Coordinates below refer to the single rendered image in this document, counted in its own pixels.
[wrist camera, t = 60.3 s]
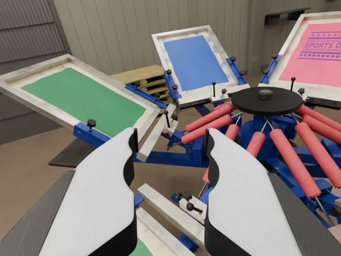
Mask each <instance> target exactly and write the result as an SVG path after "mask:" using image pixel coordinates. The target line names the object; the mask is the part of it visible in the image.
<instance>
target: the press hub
mask: <svg viewBox="0 0 341 256"><path fill-rule="evenodd" d="M231 103H232V105H233V106H234V107H235V108H237V109H238V110H240V111H243V112H245V113H249V114H253V115H254V116H253V120H249V121H247V122H245V123H244V124H243V125H242V131H241V137H240V136H239V135H238V134H237V136H236V138H235V140H234V142H235V143H236V144H240V145H241V147H242V148H244V149H245V150H246V149H247V147H248V145H249V143H250V141H251V139H252V137H253V135H254V133H255V132H261V130H262V128H263V126H264V124H265V122H266V119H265V117H264V116H266V117H267V118H268V116H270V118H269V122H270V123H271V125H272V126H273V128H274V129H281V131H282V132H283V128H282V127H281V126H280V125H279V124H278V123H276V122H273V121H272V119H273V116H279V115H285V114H289V113H292V112H295V111H297V110H298V109H300V108H301V106H302V103H303V99H302V97H301V96H300V95H299V94H297V93H296V92H294V91H291V90H288V89H284V88H279V87H270V86H260V87H250V88H246V89H242V90H240V91H238V92H236V93H235V94H234V95H233V96H232V98H231ZM271 131H272V129H271V127H270V126H269V124H268V123H267V124H266V126H265V128H264V130H263V134H265V136H266V138H265V140H264V142H263V144H262V147H261V149H260V151H259V153H258V155H257V157H256V159H257V160H258V161H259V162H260V163H261V164H262V165H263V166H264V167H265V168H266V169H267V171H268V172H269V173H276V174H277V175H278V176H280V173H279V172H278V171H277V170H276V169H275V168H274V167H272V166H271V165H270V164H269V163H268V162H267V161H266V160H267V159H272V158H275V157H277V158H278V159H279V160H280V161H281V162H283V163H284V164H285V165H286V166H287V167H288V165H287V164H286V162H285V160H284V159H283V157H282V155H281V154H280V152H279V150H278V149H277V147H276V145H275V144H274V142H273V140H272V139H271V137H270V135H269V134H270V132H271ZM287 140H288V141H289V143H290V144H291V146H292V147H297V145H296V144H295V143H293V142H292V141H291V140H289V139H288V138H287Z"/></svg>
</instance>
